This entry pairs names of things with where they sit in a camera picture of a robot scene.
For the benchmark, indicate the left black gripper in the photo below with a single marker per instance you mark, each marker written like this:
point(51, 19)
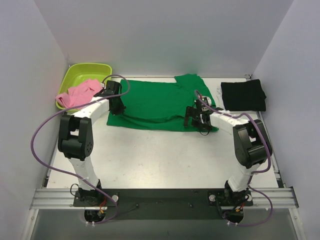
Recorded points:
point(116, 105)

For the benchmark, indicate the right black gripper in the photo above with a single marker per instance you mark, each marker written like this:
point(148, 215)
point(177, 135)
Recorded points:
point(194, 115)

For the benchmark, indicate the green plastic basin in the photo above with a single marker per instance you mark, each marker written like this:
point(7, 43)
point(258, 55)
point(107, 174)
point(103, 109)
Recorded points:
point(80, 72)

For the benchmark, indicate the green t shirt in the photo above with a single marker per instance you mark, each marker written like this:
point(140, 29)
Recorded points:
point(159, 106)

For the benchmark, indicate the black t shirt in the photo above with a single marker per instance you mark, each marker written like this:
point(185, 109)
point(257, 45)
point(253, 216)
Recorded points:
point(252, 88)

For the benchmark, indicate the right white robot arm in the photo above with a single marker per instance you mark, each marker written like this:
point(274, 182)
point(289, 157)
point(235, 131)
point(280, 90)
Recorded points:
point(252, 146)

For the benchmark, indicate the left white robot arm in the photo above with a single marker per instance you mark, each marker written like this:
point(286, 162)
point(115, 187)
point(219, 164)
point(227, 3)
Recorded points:
point(76, 140)

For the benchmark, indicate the pink t shirt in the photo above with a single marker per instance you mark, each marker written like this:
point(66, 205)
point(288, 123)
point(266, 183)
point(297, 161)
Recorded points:
point(79, 95)

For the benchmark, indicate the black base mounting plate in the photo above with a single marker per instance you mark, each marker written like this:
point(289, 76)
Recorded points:
point(165, 204)

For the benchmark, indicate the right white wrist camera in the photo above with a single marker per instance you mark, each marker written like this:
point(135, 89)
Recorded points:
point(208, 101)

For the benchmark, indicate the aluminium frame rail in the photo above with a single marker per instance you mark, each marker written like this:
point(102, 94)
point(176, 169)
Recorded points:
point(60, 199)

